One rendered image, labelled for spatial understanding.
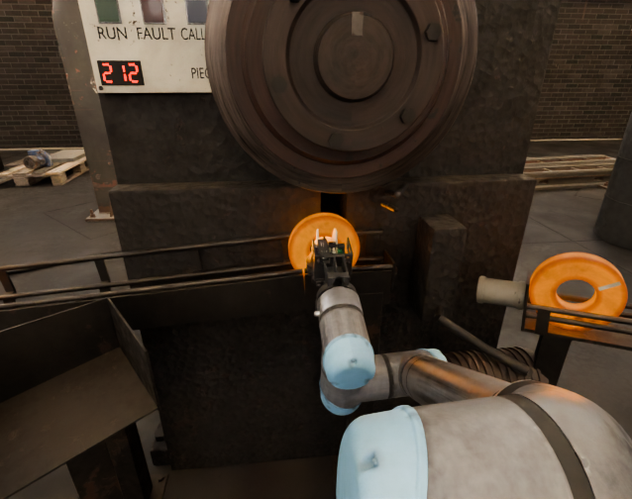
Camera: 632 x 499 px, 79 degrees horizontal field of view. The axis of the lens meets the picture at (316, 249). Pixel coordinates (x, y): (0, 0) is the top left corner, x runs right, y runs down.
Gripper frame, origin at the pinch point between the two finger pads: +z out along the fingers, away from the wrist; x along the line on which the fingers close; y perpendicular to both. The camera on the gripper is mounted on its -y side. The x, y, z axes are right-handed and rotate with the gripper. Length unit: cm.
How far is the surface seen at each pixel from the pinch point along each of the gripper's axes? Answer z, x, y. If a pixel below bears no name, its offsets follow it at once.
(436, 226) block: -2.6, -23.6, 4.5
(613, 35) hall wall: 611, -564, -64
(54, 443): -37, 44, -7
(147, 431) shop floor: 1, 57, -79
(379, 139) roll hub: -6.5, -7.6, 25.8
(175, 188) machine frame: 8.3, 31.2, 9.2
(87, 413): -32, 41, -8
